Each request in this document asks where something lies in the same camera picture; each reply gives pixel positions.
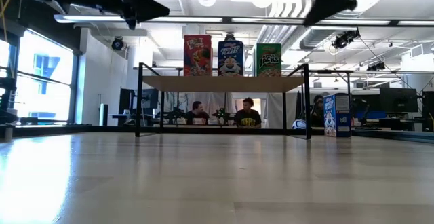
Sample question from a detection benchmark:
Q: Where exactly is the Froot Loops cereal box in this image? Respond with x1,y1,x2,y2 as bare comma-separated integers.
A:
184,35,213,77

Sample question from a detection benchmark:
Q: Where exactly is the Apple Jacks cereal box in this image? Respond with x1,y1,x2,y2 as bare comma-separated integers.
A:
254,43,283,78

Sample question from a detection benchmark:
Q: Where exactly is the Frosted Flakes cereal box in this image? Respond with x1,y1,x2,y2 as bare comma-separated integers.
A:
217,40,245,77
323,93,353,138

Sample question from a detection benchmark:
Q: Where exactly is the black ceiling track spotlight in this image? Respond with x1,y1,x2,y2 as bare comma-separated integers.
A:
332,29,361,50
366,60,387,72

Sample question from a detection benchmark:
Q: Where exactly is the black computer monitor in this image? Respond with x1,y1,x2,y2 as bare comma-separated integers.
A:
379,87,418,113
351,94,380,113
118,88,142,116

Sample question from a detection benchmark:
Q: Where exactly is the person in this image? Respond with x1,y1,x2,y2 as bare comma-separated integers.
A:
310,94,325,128
233,97,262,129
185,100,210,126

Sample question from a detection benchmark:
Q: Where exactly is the white curtain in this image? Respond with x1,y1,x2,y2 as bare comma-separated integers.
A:
264,92,299,129
182,92,235,123

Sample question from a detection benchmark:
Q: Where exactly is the white computer tower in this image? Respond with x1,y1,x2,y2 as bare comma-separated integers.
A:
99,103,109,126

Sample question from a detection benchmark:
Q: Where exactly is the black equipment stand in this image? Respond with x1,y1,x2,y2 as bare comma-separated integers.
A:
0,76,20,125

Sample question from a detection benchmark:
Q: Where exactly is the black ceiling dome camera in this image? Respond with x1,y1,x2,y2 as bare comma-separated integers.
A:
111,35,125,52

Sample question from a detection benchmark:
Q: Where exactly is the wooden shelf black metal frame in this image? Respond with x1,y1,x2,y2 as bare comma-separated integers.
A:
134,62,312,141

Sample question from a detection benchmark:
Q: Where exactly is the black aluminium table frame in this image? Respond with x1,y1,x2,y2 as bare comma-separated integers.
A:
0,124,434,144

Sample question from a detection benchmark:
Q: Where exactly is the yellow cord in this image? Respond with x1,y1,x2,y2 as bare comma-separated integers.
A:
0,0,18,79

